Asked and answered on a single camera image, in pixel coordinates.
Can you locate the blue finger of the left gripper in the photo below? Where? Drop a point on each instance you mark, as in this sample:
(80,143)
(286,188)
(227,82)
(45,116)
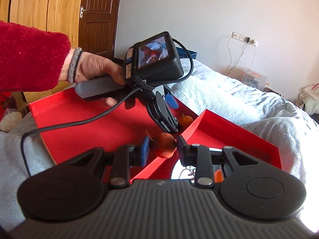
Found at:
(171,101)

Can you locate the red box with fruits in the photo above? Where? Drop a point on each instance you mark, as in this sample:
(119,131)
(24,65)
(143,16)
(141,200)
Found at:
(119,127)

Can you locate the dark brown door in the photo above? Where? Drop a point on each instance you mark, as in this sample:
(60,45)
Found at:
(97,26)

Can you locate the red box with plate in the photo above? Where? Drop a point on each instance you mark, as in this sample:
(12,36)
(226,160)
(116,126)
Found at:
(212,130)

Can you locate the white shopping bag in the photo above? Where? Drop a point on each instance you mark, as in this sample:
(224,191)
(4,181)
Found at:
(308,99)

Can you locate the clear plastic storage box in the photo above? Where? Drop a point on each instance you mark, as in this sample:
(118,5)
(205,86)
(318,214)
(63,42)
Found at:
(254,79)

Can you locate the white wall socket strip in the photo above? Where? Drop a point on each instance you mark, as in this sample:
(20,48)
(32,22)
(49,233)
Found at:
(244,38)

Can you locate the blue tiger plate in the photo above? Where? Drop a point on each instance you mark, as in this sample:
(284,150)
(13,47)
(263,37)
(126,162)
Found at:
(181,172)

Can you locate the light blue blanket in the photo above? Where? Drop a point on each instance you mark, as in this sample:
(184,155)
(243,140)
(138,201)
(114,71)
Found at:
(267,115)

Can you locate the person left hand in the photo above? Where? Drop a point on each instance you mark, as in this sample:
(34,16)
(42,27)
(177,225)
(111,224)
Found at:
(91,66)

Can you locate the blue plastic crate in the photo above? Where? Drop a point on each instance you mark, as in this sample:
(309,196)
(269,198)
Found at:
(184,54)

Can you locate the orange tangerine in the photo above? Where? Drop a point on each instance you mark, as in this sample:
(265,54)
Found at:
(218,176)
(185,121)

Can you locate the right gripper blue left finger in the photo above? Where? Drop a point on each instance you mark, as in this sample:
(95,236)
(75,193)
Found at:
(120,161)

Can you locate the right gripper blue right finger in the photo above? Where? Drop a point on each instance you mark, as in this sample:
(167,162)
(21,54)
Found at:
(203,159)

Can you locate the black camera box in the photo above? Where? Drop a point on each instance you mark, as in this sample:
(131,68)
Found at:
(154,59)

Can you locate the wooden wardrobe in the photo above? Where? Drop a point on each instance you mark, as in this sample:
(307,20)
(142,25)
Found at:
(52,16)

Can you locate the small red fruit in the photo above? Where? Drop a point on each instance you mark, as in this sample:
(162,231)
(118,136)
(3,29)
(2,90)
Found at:
(162,145)

